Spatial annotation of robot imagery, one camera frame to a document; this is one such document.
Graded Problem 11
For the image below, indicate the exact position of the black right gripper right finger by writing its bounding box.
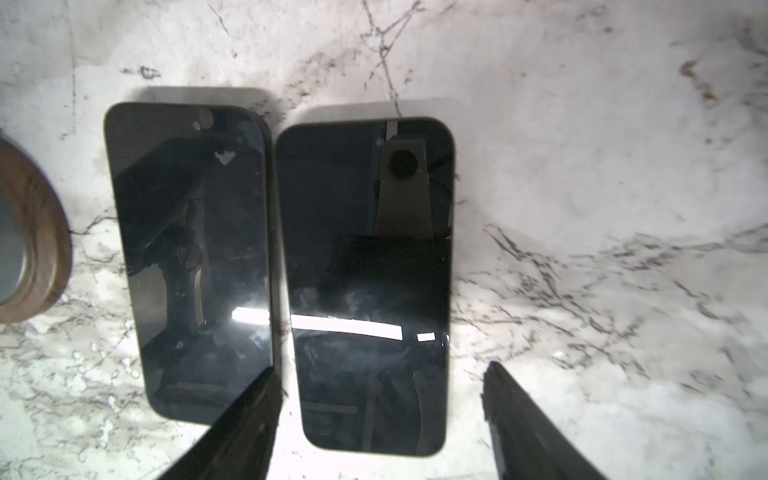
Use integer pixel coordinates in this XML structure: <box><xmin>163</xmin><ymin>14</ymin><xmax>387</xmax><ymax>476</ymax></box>
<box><xmin>482</xmin><ymin>361</ymin><xmax>604</xmax><ymax>480</ymax></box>

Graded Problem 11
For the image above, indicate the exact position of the black phone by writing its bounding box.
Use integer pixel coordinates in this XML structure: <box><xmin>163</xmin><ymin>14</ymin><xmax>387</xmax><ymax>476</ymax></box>
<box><xmin>104</xmin><ymin>102</ymin><xmax>274</xmax><ymax>424</ymax></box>
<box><xmin>275</xmin><ymin>118</ymin><xmax>455</xmax><ymax>457</ymax></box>

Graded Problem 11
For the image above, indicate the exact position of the wooden round stand centre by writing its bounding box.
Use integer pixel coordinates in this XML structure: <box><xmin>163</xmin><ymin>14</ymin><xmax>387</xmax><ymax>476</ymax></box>
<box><xmin>1</xmin><ymin>139</ymin><xmax>72</xmax><ymax>324</ymax></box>

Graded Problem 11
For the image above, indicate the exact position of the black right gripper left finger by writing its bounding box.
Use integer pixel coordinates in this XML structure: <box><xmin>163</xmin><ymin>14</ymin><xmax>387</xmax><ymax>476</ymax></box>
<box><xmin>161</xmin><ymin>367</ymin><xmax>282</xmax><ymax>479</ymax></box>

